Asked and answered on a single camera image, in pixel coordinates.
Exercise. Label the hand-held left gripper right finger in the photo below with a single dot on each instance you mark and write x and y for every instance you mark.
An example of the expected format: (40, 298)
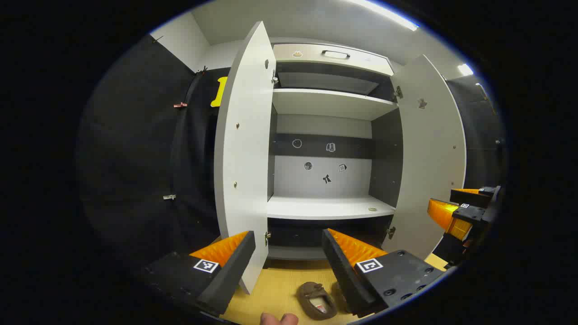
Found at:
(343, 275)

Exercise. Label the white cloth clip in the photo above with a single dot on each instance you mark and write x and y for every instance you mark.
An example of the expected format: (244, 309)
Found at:
(169, 197)

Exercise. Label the red cloth clip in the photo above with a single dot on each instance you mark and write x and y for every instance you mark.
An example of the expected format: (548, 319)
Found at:
(180, 105)

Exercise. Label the white shoe cabinet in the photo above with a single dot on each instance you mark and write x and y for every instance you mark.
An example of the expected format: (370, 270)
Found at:
(325, 180)

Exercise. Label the white cabinet door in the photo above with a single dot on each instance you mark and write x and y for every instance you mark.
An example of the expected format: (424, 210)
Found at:
(431, 158)
(246, 158)

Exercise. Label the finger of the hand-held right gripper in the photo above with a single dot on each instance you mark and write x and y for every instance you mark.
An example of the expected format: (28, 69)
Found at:
(467, 197)
(445, 219)

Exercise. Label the small ceiling light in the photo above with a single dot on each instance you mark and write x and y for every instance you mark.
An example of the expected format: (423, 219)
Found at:
(465, 69)

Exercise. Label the brown fuzzy shoe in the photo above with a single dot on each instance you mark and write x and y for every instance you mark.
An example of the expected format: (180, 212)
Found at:
(311, 300)

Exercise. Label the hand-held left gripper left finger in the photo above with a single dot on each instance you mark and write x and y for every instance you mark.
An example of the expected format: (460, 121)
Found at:
(230, 275)

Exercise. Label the black backdrop cloth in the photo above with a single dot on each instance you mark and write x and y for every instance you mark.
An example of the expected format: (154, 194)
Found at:
(135, 158)
(478, 135)

